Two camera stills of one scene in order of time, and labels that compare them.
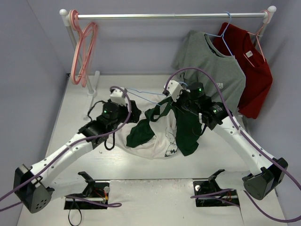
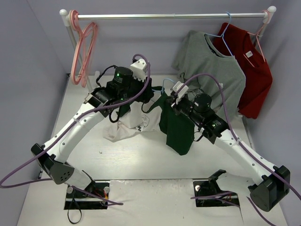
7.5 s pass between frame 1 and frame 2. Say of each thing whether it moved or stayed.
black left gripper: moved
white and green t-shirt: moved
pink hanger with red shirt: stayed
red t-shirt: stayed
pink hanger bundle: stayed
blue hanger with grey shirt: stayed
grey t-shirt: stayed
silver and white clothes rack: stayed
